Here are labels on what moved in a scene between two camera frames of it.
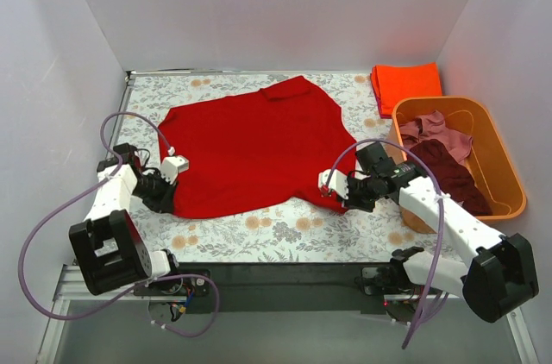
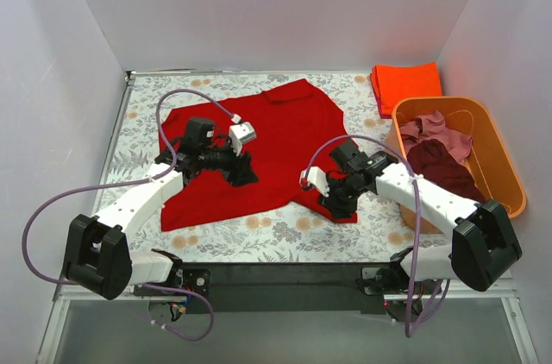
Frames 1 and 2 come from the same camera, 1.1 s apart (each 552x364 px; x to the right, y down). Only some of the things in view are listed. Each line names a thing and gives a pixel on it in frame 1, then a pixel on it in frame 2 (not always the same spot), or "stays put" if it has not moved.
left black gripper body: x=163 y=196 -> x=237 y=164
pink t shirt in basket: x=431 y=126 stays put
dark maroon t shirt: x=453 y=178 stays put
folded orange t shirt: x=396 y=82 stays put
